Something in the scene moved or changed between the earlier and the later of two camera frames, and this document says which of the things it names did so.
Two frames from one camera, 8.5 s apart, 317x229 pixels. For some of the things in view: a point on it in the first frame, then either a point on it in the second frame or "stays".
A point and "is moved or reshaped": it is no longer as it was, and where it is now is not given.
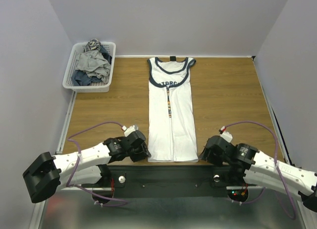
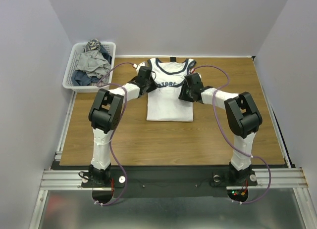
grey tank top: [94, 65] stays
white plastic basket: [76, 49] stays
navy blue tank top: [80, 78] stays
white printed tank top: [172, 124] is moved or reshaped
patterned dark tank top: [92, 44] stays
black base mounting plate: [167, 181] stays
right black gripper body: [208, 154] -> [184, 93]
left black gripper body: [135, 155] -> [150, 85]
